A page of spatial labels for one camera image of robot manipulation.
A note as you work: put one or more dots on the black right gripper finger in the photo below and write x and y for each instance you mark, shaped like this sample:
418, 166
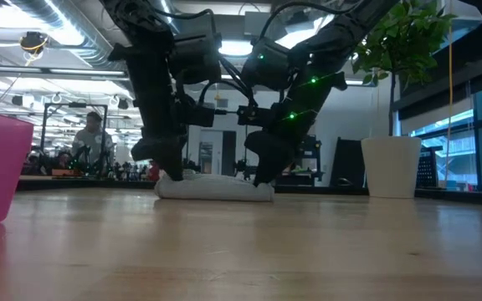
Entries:
270, 150

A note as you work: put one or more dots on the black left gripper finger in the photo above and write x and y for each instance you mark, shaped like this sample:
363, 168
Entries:
170, 163

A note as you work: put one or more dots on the grey waffle microfiber towel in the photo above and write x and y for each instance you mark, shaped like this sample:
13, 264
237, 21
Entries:
216, 190

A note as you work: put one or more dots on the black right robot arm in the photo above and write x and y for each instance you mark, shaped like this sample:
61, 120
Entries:
350, 25

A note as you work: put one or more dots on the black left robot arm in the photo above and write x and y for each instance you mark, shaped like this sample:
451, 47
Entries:
140, 16

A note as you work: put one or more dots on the red background object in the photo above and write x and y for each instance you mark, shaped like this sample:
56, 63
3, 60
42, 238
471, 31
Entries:
153, 171

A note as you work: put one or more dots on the black equipment shelf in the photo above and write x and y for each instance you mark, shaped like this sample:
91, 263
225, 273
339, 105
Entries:
308, 146

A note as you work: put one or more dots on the black leaning panel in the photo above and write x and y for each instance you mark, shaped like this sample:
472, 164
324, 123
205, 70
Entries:
347, 163

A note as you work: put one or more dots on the person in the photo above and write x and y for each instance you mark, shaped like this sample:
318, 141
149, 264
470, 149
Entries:
92, 142

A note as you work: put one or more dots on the long ceiling light bar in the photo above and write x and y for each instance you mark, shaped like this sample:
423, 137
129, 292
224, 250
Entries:
78, 72

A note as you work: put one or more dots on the white plant pot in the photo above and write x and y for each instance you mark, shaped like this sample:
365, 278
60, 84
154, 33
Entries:
391, 167

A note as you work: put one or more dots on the green leafy potted plant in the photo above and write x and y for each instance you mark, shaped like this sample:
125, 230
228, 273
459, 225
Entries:
400, 37

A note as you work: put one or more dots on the black rectangular rig frame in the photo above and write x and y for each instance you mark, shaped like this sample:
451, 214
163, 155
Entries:
75, 104
188, 150

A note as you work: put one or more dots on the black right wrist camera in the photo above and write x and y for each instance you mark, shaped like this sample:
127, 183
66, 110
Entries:
255, 116

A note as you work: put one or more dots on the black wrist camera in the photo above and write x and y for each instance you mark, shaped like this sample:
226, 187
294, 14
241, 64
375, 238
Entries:
195, 115
255, 116

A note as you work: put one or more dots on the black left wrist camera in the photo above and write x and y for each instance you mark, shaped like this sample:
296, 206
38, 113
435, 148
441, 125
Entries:
195, 115

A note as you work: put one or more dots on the black aluminium table frame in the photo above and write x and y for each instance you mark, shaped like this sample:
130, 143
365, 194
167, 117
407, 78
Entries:
98, 184

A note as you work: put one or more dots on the silver ventilation duct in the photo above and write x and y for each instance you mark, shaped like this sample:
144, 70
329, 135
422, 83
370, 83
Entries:
90, 42

